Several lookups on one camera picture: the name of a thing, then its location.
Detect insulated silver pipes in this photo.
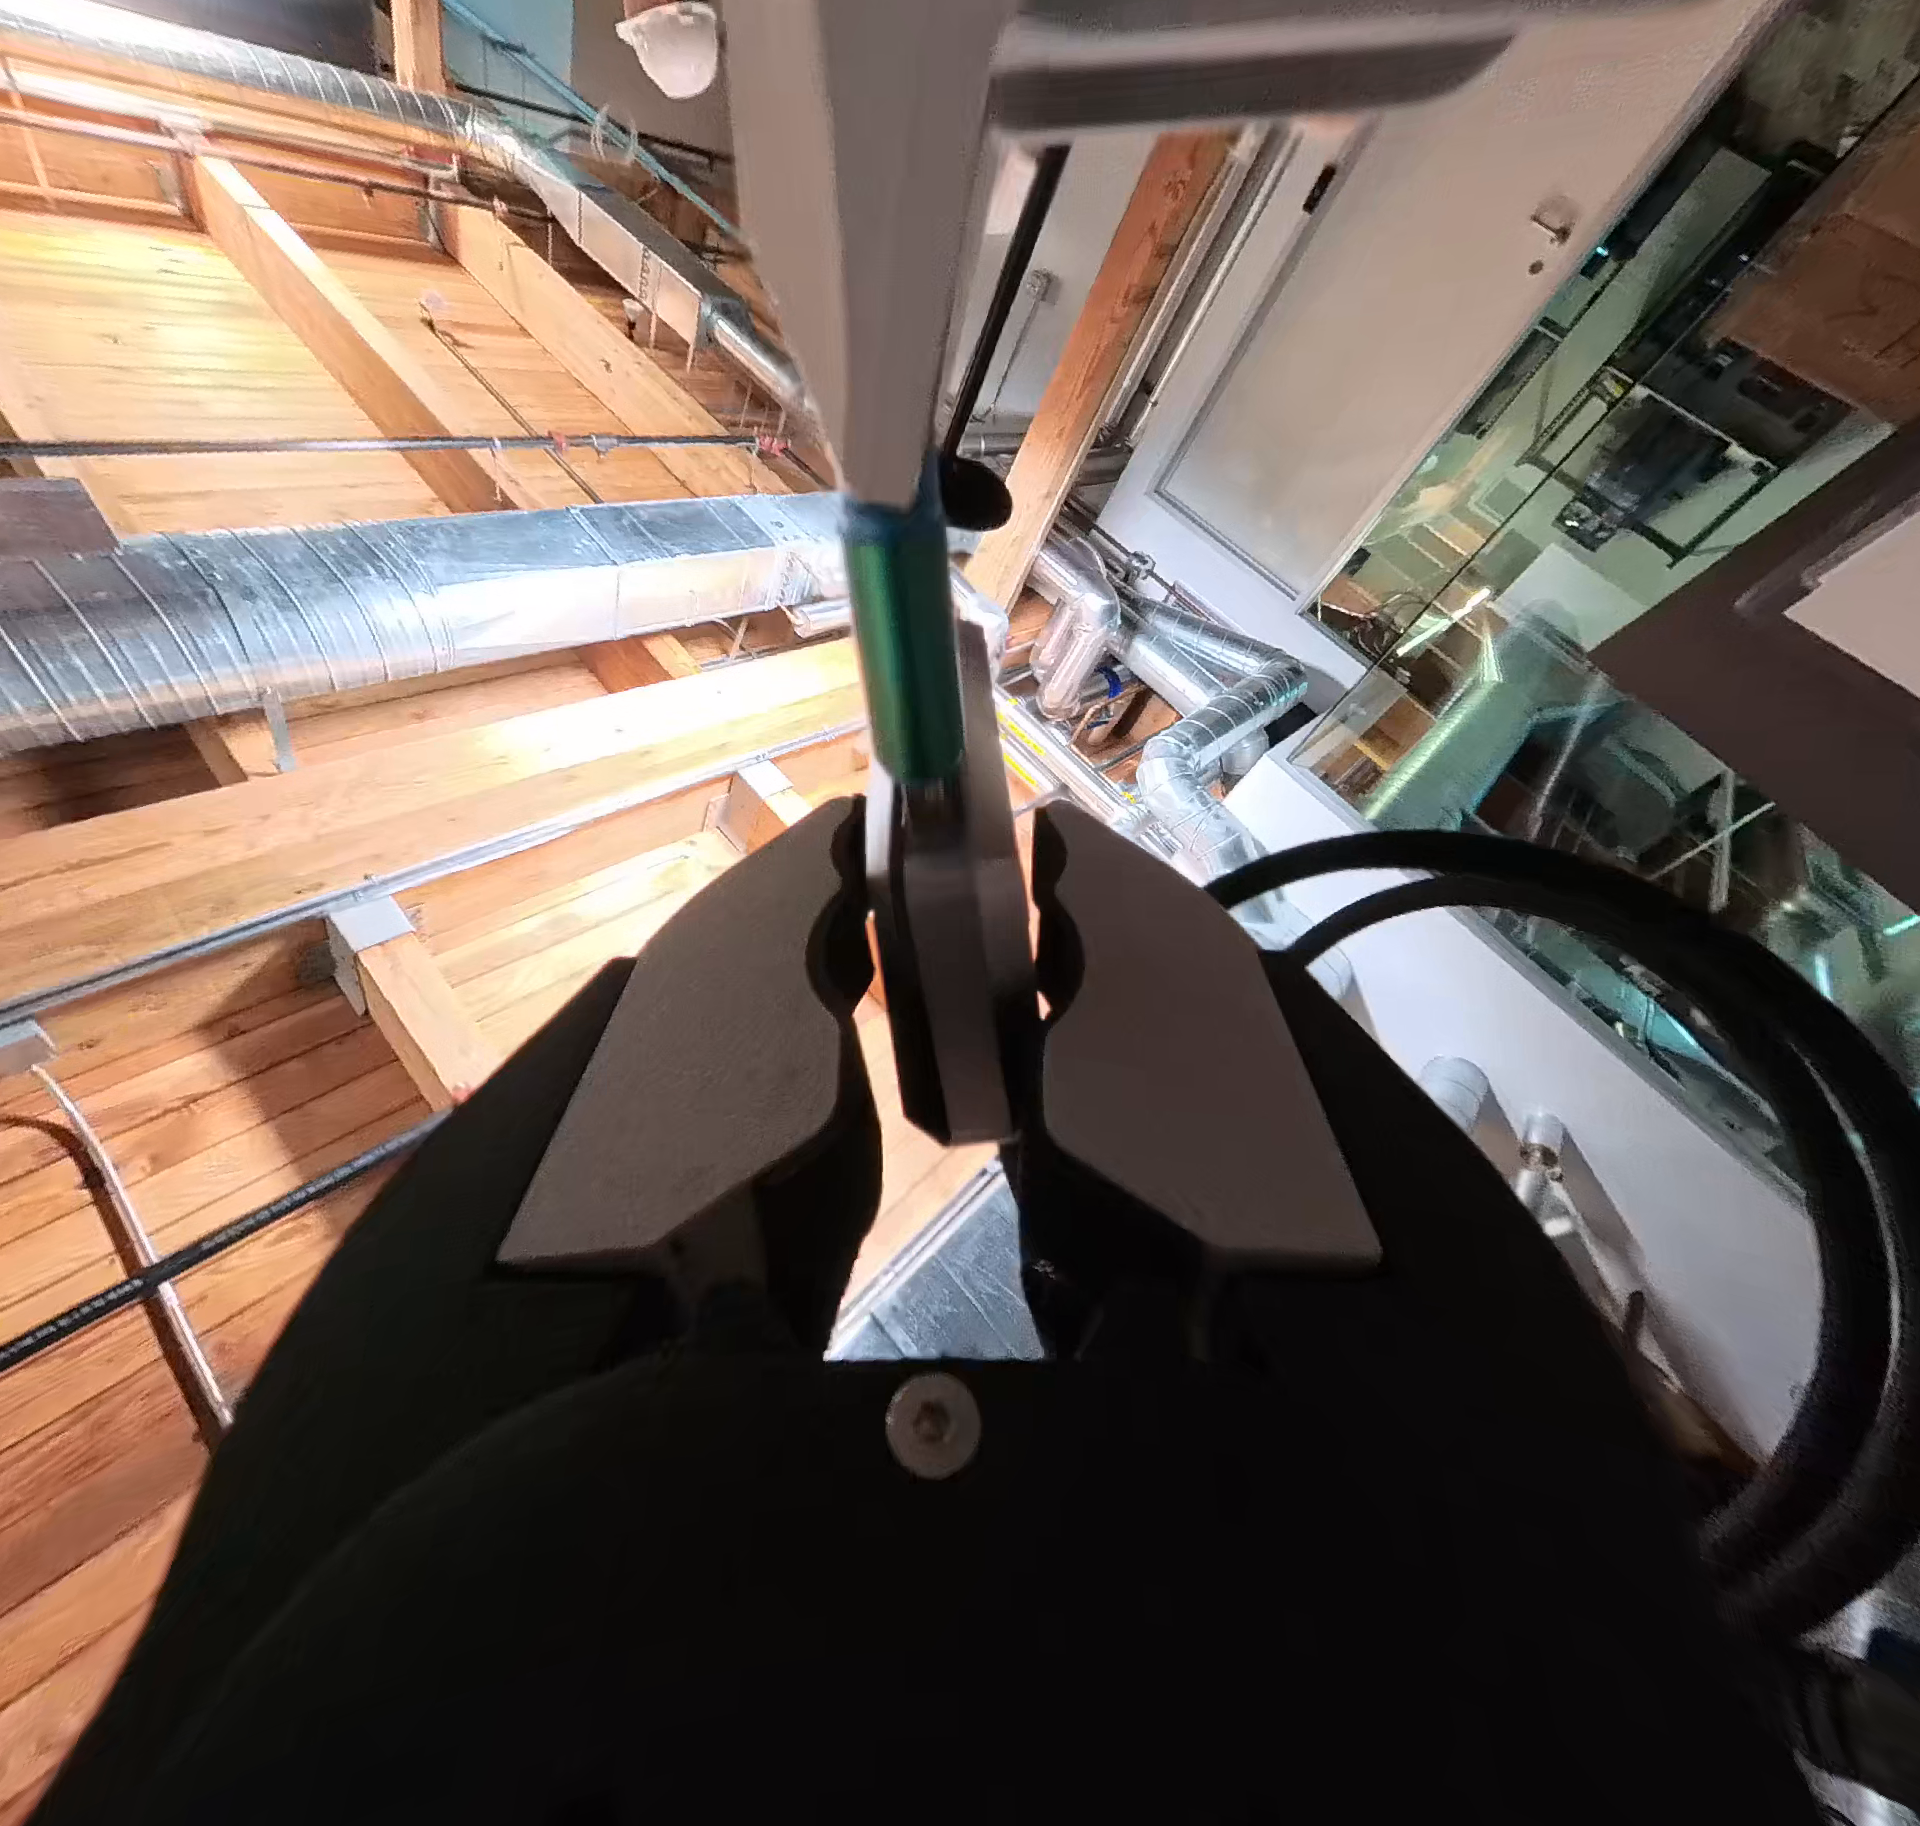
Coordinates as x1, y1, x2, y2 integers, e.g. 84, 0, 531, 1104
1031, 533, 1305, 890

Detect white door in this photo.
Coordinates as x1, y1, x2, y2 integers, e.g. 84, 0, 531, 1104
1140, 0, 1791, 615

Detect green HDMI cable plug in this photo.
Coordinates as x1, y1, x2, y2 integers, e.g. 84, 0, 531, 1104
833, 495, 968, 779

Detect white dome fixture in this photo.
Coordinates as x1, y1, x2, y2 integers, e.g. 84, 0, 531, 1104
609, 0, 717, 103

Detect black hdmi switch box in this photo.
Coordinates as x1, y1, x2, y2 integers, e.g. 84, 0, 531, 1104
864, 615, 1048, 1152

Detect slanted silver air duct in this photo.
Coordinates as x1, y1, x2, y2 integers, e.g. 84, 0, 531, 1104
0, 0, 822, 427

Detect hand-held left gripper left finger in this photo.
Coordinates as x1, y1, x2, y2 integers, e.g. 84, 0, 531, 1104
499, 800, 886, 1276

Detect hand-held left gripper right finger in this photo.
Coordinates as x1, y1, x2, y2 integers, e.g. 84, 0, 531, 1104
1031, 800, 1384, 1276

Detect black switch cable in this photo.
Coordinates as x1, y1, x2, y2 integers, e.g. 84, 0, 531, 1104
1201, 826, 1920, 1648

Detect long silver air duct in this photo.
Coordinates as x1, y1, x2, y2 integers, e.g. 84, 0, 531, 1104
0, 489, 906, 755

